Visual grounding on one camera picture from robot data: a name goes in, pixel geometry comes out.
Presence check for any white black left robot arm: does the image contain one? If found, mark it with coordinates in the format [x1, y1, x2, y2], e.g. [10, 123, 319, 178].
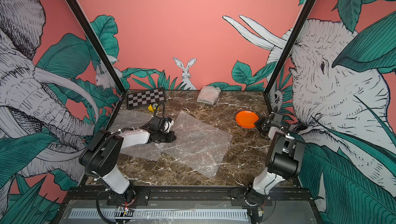
[79, 117, 176, 195]

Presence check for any orange dinner plate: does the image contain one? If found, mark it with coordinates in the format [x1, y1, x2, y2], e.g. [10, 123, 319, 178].
[235, 110, 259, 129]

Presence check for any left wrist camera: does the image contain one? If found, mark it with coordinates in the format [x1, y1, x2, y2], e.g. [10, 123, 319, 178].
[163, 118, 174, 133]

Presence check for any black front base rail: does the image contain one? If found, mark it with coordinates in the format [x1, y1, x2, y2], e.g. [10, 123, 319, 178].
[62, 185, 315, 208]

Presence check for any clear bubble wrap sheet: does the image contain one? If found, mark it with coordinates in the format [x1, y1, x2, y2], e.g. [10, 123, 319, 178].
[108, 109, 161, 161]

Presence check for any black white chessboard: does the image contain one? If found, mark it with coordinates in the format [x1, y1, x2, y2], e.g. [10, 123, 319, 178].
[127, 88, 167, 109]

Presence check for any black right frame post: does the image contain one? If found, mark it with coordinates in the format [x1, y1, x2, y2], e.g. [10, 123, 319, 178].
[264, 0, 316, 97]

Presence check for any small yellow toy block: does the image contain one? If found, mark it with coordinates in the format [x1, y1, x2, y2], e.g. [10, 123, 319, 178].
[147, 103, 158, 112]

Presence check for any white slotted cable duct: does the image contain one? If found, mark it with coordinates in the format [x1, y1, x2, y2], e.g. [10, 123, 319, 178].
[67, 208, 249, 222]

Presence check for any bubble plate bundle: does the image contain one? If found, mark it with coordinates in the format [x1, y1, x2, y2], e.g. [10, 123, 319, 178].
[197, 86, 221, 105]

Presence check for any pink bubble bundle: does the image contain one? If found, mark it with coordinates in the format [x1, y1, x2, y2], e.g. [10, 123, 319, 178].
[156, 111, 233, 178]

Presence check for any black frame post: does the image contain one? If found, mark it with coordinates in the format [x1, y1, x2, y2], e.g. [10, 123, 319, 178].
[264, 0, 316, 97]
[51, 0, 127, 94]

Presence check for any black left frame post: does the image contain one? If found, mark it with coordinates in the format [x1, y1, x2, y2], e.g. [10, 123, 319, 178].
[51, 0, 127, 94]

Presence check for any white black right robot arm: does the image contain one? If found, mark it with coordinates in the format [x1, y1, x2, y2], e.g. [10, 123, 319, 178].
[252, 112, 306, 195]

